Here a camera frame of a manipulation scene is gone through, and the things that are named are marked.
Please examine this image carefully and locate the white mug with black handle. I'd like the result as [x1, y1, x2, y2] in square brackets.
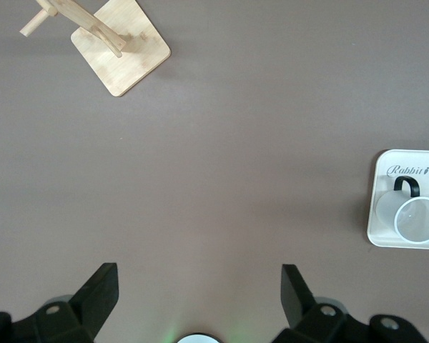
[375, 176, 429, 244]

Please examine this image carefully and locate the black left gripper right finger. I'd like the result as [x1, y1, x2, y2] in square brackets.
[271, 264, 429, 343]

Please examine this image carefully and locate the wooden mug rack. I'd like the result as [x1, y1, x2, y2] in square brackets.
[19, 0, 172, 98]

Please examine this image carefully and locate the cream tray with Rabbit print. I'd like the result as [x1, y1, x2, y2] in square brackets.
[366, 149, 429, 250]

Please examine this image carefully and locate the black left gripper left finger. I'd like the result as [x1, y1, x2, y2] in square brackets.
[0, 262, 120, 343]

